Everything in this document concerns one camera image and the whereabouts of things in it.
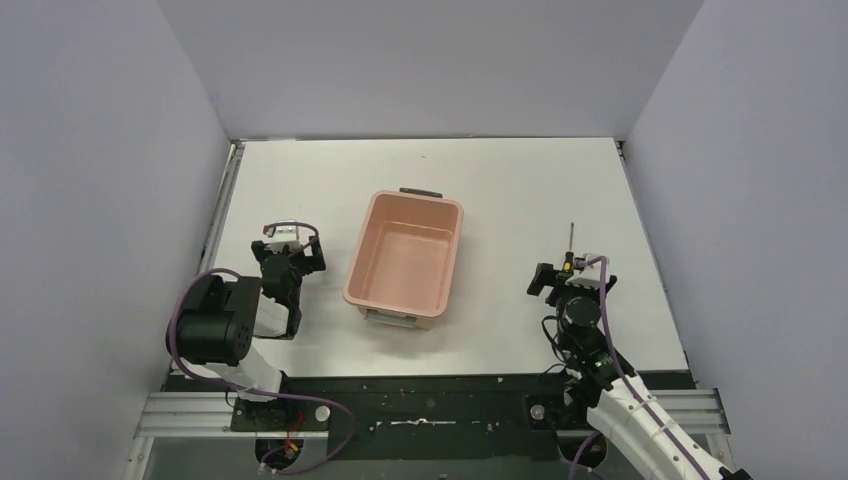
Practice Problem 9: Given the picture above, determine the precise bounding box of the black yellow screwdriver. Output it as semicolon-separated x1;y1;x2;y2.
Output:
562;222;575;274

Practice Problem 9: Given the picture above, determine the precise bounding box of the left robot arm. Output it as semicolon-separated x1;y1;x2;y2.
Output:
166;235;326;430

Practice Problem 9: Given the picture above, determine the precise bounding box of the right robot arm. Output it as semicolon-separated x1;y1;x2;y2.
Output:
527;254;750;479

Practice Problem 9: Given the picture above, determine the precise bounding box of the pink plastic bin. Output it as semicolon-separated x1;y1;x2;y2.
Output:
342;188;464;330

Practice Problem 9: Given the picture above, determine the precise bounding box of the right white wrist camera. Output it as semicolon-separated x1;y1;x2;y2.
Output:
566;254;604;290

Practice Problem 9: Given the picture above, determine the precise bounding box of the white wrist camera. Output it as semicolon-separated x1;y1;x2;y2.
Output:
264;222;301;251
566;254;604;290

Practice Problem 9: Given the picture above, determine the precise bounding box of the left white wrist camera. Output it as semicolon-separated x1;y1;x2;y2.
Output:
264;222;301;251

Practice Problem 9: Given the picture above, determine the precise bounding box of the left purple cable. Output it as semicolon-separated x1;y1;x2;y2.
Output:
169;221;358;477

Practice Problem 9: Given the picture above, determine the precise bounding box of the aluminium frame rail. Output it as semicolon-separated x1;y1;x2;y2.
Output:
134;390;730;439

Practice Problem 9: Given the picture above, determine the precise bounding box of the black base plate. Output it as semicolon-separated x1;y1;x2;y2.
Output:
162;370;697;463

